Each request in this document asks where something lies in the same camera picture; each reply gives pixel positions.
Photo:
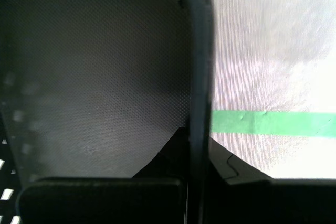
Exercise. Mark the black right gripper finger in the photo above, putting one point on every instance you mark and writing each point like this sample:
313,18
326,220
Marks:
105,203
262,203

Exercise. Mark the black perforated plastic basket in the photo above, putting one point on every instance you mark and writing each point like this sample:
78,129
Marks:
92,64

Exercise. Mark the long green tape strip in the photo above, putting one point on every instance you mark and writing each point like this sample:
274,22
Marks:
275,123

